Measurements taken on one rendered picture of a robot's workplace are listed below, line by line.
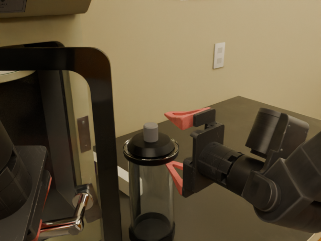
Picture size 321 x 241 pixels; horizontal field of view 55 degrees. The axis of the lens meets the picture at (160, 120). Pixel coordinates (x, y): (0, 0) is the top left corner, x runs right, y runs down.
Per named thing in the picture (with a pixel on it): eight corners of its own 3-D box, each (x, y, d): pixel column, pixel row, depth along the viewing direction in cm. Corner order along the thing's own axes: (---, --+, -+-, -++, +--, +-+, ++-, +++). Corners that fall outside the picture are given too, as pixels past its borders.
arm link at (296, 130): (264, 215, 32) (322, 230, 35) (304, 113, 32) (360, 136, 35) (212, 177, 44) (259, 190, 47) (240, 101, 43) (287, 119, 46)
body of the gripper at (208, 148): (215, 120, 49) (255, 134, 44) (212, 174, 53) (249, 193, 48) (187, 131, 46) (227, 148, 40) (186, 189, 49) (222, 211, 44)
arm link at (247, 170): (259, 211, 38) (277, 211, 42) (279, 159, 38) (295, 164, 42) (215, 187, 43) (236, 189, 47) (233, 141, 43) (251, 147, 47)
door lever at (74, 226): (24, 219, 40) (16, 203, 39) (96, 206, 39) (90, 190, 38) (7, 252, 35) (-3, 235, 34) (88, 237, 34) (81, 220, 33)
